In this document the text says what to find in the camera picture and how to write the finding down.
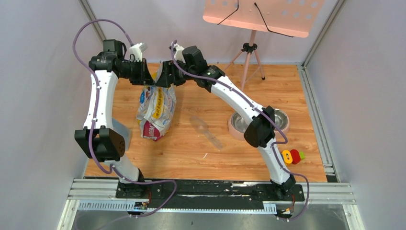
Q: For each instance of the left steel bowl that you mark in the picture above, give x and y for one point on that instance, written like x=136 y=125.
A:
x=238 y=123

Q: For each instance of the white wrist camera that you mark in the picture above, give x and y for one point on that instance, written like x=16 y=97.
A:
x=177 y=53
x=136 y=52

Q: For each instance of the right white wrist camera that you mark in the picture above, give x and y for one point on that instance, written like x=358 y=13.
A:
x=177 y=53

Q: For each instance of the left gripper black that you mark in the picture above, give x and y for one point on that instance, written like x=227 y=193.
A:
x=139 y=73

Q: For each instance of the aluminium frame rail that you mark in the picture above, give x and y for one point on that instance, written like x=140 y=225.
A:
x=97 y=193

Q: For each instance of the pink double bowl feeder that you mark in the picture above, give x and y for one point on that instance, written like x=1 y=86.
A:
x=237 y=135

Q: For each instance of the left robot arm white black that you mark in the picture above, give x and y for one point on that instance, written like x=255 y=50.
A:
x=102 y=138

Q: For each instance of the pet food bag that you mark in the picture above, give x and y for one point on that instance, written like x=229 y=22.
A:
x=156 y=111

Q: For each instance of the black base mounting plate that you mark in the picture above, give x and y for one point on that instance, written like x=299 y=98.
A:
x=209 y=194

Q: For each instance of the right steel bowl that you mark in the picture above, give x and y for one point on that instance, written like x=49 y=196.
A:
x=282 y=120

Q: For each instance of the pink music stand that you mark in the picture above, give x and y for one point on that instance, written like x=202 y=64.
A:
x=290 y=18

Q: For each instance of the steel bowl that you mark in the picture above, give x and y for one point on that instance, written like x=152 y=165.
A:
x=282 y=120
x=238 y=123

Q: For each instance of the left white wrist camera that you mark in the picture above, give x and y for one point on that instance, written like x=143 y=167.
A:
x=136 y=52

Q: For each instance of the clear plastic scoop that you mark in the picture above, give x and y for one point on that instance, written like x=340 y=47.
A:
x=202 y=128

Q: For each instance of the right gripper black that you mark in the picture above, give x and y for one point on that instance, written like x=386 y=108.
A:
x=167 y=79

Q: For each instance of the colourful toy block set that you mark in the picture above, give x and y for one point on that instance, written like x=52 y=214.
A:
x=292 y=156

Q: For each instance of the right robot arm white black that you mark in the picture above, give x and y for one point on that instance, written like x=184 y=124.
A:
x=188 y=64

